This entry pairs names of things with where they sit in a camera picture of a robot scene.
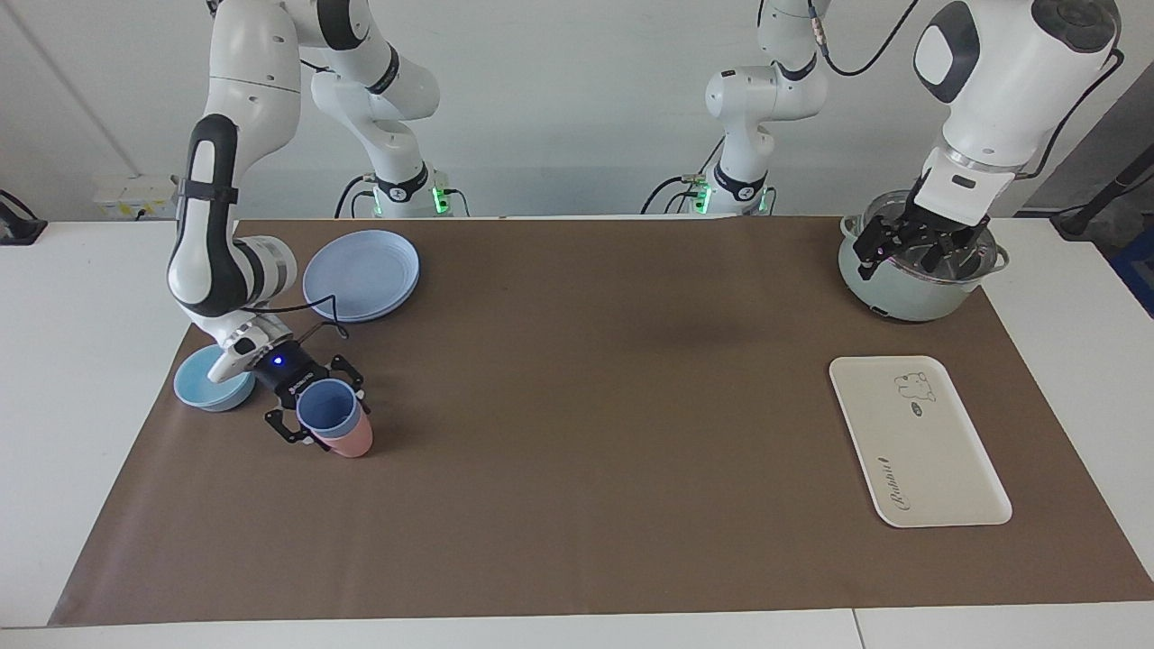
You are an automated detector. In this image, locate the blue ribbed cup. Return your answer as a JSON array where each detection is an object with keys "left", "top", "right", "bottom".
[{"left": 296, "top": 378, "right": 364, "bottom": 441}]

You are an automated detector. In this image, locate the light blue bowl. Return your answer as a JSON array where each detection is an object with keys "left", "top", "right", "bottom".
[{"left": 173, "top": 344, "right": 257, "bottom": 414}]

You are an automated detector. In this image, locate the black clamp base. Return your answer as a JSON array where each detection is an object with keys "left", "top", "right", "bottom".
[{"left": 0, "top": 189, "right": 49, "bottom": 247}]

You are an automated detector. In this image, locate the cream rabbit print tray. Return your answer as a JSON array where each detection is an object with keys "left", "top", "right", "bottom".
[{"left": 828, "top": 355, "right": 1013, "bottom": 529}]

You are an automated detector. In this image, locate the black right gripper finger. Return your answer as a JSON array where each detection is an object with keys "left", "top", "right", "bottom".
[
  {"left": 325, "top": 353, "right": 368, "bottom": 416},
  {"left": 264, "top": 406, "right": 327, "bottom": 451}
]

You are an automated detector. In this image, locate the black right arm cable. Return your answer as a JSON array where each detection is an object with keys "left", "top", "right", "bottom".
[{"left": 242, "top": 290, "right": 354, "bottom": 343}]

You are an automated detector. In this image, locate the black right base cable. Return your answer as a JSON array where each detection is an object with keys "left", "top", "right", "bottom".
[{"left": 334, "top": 174, "right": 376, "bottom": 219}]

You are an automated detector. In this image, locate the blue plate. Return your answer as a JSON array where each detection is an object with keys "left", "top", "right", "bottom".
[{"left": 302, "top": 229, "right": 422, "bottom": 325}]

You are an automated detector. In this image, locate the black stand leg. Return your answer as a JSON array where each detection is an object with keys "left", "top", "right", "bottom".
[{"left": 1050, "top": 149, "right": 1154, "bottom": 241}]

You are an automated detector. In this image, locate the black base cable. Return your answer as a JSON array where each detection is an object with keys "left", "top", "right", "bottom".
[
  {"left": 641, "top": 176, "right": 715, "bottom": 216},
  {"left": 334, "top": 174, "right": 376, "bottom": 219}
]

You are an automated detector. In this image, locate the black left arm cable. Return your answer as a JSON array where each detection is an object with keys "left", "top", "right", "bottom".
[{"left": 807, "top": 0, "right": 1126, "bottom": 181}]

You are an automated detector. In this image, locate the white power strip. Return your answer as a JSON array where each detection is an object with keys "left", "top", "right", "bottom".
[{"left": 94, "top": 173, "right": 183, "bottom": 221}]

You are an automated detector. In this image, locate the pink cup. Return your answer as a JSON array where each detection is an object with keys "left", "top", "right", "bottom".
[{"left": 311, "top": 413, "right": 374, "bottom": 459}]

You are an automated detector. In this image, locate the pale green cooking pot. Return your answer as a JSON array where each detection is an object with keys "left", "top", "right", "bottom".
[{"left": 838, "top": 189, "right": 1011, "bottom": 324}]

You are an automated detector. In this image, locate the glass pot lid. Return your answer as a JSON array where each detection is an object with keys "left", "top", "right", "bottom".
[{"left": 852, "top": 190, "right": 1002, "bottom": 286}]

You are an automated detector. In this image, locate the brown table mat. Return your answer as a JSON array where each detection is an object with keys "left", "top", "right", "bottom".
[{"left": 47, "top": 216, "right": 1154, "bottom": 627}]

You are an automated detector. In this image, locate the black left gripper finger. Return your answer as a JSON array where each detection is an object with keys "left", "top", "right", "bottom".
[
  {"left": 916, "top": 233, "right": 973, "bottom": 277},
  {"left": 852, "top": 210, "right": 909, "bottom": 282}
]

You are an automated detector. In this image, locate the black left base cable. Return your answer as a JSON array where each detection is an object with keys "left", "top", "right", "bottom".
[{"left": 641, "top": 176, "right": 715, "bottom": 216}]

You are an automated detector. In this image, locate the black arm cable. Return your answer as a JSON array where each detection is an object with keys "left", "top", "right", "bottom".
[
  {"left": 807, "top": 0, "right": 1126, "bottom": 181},
  {"left": 242, "top": 290, "right": 354, "bottom": 343}
]

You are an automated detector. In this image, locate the blue crate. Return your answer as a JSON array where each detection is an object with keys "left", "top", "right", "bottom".
[{"left": 1111, "top": 225, "right": 1154, "bottom": 318}]

